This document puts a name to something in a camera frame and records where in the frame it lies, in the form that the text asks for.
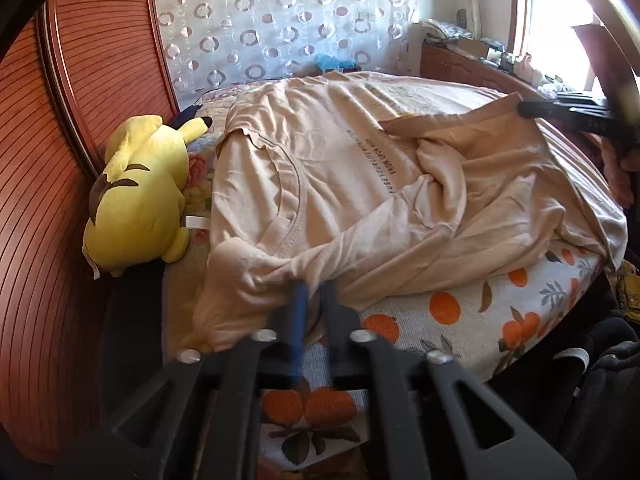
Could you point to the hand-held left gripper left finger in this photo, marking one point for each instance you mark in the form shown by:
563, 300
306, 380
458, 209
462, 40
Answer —
298, 320

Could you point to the wooden wardrobe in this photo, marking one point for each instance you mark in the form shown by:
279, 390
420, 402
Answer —
50, 160

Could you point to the beige t-shirt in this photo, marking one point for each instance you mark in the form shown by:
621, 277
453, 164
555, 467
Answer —
350, 185

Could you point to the orange fruit print sheet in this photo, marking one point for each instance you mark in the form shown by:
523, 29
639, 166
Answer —
450, 330

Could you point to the yellow patterned cloth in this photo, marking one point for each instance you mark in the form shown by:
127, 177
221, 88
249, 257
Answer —
629, 287

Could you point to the cardboard box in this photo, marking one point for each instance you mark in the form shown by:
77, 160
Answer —
474, 49

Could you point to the floral fleece blanket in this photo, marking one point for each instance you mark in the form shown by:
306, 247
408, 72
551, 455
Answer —
200, 185

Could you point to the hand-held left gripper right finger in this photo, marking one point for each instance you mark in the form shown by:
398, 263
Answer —
331, 317

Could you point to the sheer curtain with circles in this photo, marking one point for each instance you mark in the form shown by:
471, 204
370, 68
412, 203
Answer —
275, 10

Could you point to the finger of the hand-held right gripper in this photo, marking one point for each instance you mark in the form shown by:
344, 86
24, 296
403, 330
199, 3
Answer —
560, 112

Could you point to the black hoodie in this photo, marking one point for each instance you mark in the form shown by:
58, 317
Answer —
590, 400

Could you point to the person's right hand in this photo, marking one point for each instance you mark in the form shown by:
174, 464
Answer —
614, 170

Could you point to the yellow plush toy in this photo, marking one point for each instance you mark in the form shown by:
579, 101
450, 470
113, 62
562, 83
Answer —
140, 185

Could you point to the window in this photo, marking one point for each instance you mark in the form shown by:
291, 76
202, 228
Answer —
555, 15

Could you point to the wooden side cabinet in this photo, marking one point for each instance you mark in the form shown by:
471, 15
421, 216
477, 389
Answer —
450, 67

